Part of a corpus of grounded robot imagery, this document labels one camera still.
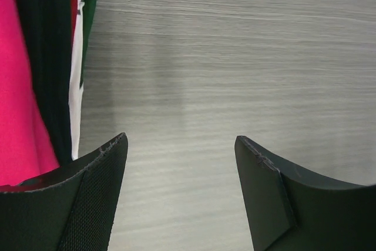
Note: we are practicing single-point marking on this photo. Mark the red t shirt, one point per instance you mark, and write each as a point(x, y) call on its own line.
point(73, 12)

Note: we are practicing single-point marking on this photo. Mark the pink t shirt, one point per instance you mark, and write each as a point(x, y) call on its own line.
point(26, 149)

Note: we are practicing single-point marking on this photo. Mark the white t shirt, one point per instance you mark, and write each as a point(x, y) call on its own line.
point(75, 89)

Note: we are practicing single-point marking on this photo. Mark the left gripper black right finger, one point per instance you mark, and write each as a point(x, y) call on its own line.
point(289, 207)

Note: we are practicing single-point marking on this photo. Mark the black t shirt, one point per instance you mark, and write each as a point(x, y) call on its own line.
point(46, 26)

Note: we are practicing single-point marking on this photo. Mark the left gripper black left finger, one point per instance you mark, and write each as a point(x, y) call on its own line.
point(70, 208)

